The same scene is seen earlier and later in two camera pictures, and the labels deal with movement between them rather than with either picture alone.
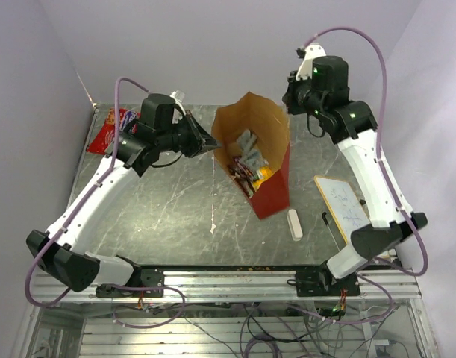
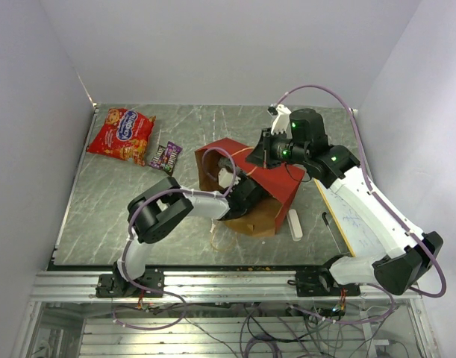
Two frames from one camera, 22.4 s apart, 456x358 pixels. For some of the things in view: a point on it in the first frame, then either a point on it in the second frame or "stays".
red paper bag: x=254 y=136 → x=277 y=187
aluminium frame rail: x=239 y=286 stays
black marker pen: x=325 y=218 stays
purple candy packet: x=242 y=175 → x=170 y=156
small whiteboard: x=344 y=205 stays
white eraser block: x=294 y=224 stays
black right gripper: x=289 y=97 → x=262 y=154
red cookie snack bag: x=104 y=138 stays
